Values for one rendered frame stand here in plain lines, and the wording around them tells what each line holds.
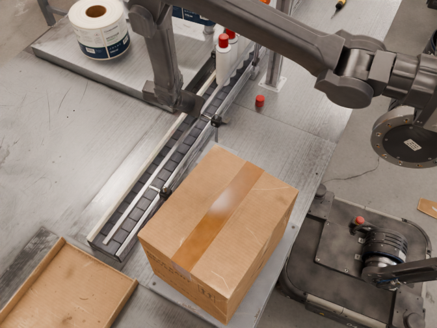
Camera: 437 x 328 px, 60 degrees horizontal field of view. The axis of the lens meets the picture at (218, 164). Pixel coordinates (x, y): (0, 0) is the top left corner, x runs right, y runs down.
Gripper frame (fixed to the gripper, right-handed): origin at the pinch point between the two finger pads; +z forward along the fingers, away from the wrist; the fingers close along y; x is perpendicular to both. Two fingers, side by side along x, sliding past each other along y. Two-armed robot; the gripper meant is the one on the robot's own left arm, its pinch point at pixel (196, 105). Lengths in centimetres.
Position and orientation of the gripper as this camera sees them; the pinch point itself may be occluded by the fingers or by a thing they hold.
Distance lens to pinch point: 129.6
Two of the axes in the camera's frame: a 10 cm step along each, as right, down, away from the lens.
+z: 2.9, -0.4, 9.6
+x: -3.6, 9.2, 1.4
